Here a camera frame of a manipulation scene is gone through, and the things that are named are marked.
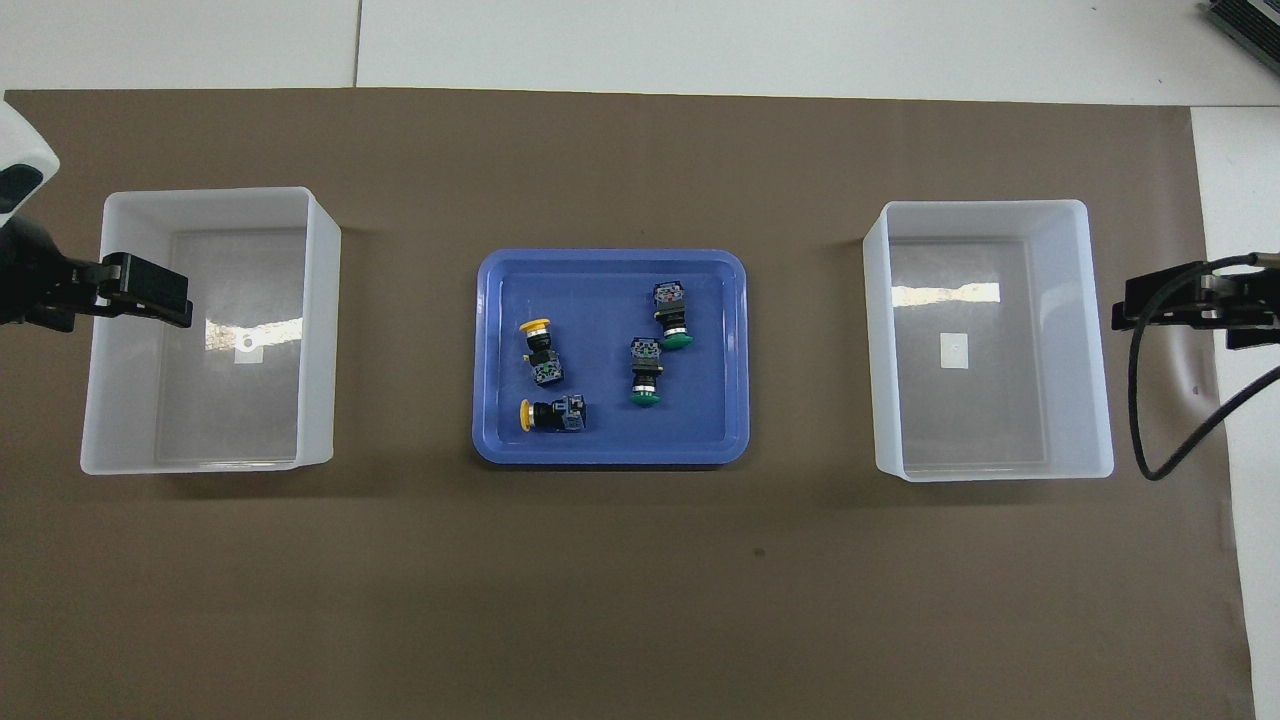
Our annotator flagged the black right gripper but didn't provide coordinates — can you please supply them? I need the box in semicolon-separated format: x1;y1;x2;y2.
1112;262;1280;351

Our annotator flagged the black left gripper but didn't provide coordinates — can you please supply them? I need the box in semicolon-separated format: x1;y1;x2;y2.
0;215;194;333

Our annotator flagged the yellow push button switch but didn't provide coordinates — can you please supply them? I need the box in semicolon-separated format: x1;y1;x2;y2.
520;318;564;388
519;394;587;434

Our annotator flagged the green push button switch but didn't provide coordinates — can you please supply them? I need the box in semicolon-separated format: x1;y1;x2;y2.
628;337;665;409
652;281;696;352

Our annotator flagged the translucent white plastic box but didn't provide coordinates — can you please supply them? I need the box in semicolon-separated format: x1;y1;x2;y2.
863;199;1115;483
80;187;342;476

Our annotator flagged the grey ribbed metal device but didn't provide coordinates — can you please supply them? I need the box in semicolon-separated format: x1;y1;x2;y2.
1203;0;1280;59

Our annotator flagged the blue plastic tray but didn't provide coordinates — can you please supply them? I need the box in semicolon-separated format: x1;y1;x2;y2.
472;248;750;467

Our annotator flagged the brown paper table mat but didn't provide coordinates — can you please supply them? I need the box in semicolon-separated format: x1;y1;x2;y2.
0;88;1256;720

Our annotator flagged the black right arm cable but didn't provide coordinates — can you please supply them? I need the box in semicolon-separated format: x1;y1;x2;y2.
1128;253;1280;482

